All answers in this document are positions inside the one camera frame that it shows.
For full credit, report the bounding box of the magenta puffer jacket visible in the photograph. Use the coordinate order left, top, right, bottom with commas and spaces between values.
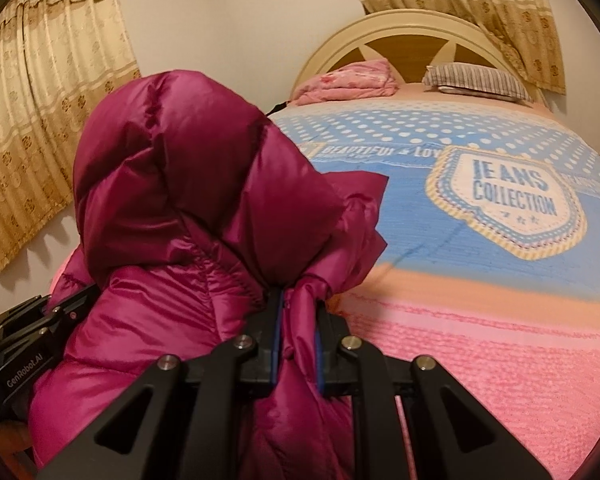
29, 70, 388, 479

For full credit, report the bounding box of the blue pink printed bedspread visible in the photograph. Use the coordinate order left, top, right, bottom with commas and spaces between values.
49, 81, 600, 480

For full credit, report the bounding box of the striped pillow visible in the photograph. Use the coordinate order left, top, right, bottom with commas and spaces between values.
422, 62, 533, 102

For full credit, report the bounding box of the folded pink floral blanket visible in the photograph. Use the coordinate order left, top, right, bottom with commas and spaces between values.
289, 58, 400, 106

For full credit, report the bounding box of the cream arched wooden headboard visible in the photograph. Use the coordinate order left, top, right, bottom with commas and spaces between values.
289, 8, 552, 109

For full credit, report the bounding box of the beige curtain on side wall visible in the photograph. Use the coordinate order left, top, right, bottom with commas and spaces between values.
0, 0, 140, 273

